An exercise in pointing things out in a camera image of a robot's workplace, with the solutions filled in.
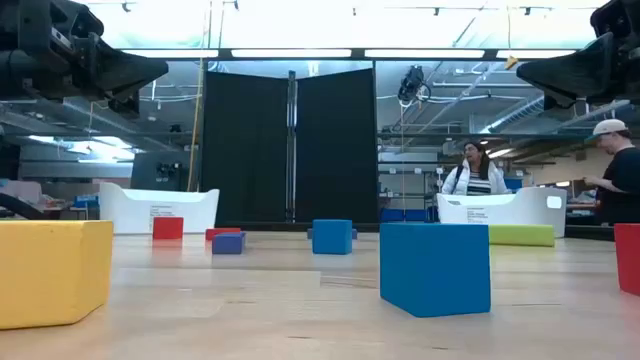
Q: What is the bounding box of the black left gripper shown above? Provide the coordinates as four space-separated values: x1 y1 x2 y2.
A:
46 34 170 119

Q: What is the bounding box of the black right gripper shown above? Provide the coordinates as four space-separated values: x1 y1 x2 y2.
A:
516 0 640 113

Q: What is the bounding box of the small red cube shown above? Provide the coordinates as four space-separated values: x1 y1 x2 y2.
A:
613 223 640 297
152 216 185 241

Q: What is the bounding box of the long lime block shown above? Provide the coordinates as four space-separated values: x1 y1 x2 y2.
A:
488 224 556 248

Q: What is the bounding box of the long red block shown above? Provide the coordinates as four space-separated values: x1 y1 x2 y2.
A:
204 227 243 242

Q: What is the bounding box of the long purple block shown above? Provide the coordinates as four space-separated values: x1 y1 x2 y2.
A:
211 231 247 256

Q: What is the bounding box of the small yellow cube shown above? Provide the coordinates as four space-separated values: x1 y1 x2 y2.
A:
0 219 115 331

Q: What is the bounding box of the small blue cube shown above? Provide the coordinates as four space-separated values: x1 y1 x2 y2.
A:
312 218 354 256
378 222 492 319

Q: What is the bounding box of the dark grey cabinet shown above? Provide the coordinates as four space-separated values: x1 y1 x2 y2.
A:
130 151 192 193

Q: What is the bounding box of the person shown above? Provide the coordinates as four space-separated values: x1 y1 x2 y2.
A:
582 118 640 226
441 141 510 197

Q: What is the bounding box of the white plastic bin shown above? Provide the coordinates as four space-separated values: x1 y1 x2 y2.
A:
98 181 221 235
436 186 568 240

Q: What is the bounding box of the black folding partition screen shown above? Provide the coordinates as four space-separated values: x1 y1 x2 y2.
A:
201 67 380 226

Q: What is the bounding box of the yellow cord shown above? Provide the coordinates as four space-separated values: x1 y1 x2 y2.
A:
186 57 206 193

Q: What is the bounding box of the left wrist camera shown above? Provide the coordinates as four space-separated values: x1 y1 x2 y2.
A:
49 0 105 51

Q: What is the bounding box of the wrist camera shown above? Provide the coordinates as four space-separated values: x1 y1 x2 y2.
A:
589 0 617 34
49 0 105 51

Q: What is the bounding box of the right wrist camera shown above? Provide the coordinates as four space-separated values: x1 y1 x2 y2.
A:
589 0 617 34

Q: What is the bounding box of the black aluminium table frame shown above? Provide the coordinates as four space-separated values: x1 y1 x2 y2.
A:
112 221 616 243

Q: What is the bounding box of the black hanging camera device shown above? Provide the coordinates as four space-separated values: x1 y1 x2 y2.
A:
397 64 432 105

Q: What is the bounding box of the black curved hose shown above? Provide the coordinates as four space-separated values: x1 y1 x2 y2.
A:
0 192 45 221

